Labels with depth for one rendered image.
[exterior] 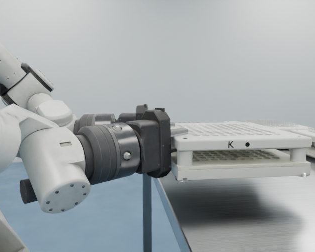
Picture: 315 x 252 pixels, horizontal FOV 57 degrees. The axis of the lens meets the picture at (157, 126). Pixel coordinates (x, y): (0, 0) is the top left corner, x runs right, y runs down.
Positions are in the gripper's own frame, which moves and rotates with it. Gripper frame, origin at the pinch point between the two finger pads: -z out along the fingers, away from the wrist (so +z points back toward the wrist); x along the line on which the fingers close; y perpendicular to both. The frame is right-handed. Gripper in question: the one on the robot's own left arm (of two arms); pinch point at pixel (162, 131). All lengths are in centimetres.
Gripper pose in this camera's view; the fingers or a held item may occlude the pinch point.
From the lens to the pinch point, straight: 66.4
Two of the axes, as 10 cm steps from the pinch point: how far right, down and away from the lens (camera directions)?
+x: 0.3, 9.9, 1.3
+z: -10.0, 0.3, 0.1
